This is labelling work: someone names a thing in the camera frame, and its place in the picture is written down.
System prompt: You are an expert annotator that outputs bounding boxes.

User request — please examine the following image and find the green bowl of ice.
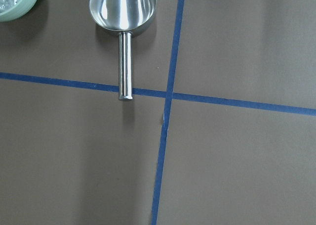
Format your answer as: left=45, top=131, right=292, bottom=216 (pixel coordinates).
left=0, top=0, right=37, bottom=22

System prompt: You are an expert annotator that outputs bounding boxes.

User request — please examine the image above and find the steel ice scoop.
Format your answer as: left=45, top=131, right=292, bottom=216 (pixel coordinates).
left=89, top=0, right=157, bottom=101

